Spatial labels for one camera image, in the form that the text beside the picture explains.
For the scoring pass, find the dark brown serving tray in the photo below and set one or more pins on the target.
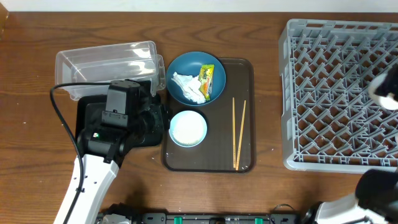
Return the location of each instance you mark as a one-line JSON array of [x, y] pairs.
[[215, 152]]

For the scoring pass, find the black plastic tray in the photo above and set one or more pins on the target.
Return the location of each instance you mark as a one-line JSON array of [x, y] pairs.
[[90, 109]]

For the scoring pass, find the dark blue bowl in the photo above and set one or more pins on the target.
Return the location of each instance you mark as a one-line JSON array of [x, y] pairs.
[[190, 64]]

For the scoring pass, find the wooden chopstick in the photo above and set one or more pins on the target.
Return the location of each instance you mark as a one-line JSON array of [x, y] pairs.
[[241, 136], [234, 133]]

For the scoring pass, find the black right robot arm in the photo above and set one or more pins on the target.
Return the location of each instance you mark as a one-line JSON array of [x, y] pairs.
[[375, 197]]

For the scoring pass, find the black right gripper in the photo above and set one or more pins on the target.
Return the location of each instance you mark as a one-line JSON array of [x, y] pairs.
[[391, 84]]

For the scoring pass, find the cream paper cup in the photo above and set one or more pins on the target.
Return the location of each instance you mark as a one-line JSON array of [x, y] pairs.
[[386, 102]]

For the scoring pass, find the grey dishwasher rack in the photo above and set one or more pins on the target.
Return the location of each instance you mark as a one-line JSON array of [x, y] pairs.
[[329, 122]]

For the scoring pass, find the yellow green snack wrapper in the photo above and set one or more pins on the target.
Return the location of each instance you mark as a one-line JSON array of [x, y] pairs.
[[206, 78]]

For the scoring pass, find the clear plastic bin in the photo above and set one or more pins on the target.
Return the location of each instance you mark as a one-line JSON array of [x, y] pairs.
[[138, 61]]

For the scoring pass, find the black rail with green clips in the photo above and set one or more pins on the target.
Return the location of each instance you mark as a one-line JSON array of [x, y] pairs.
[[121, 213]]

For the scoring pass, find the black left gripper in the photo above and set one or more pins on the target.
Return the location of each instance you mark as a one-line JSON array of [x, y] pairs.
[[158, 111]]

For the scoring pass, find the crumpled white tissue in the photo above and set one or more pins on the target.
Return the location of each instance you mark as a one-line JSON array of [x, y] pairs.
[[190, 87]]

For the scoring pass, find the light blue rice bowl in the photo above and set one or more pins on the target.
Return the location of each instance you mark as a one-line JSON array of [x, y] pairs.
[[188, 128]]

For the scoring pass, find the left wooden chopstick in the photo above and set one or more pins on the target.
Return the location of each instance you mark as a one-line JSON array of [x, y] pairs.
[[234, 133]]

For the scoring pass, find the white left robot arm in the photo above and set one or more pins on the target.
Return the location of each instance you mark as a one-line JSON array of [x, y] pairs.
[[95, 168]]

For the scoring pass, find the right wooden chopstick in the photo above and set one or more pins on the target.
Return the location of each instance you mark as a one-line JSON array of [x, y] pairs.
[[241, 136]]

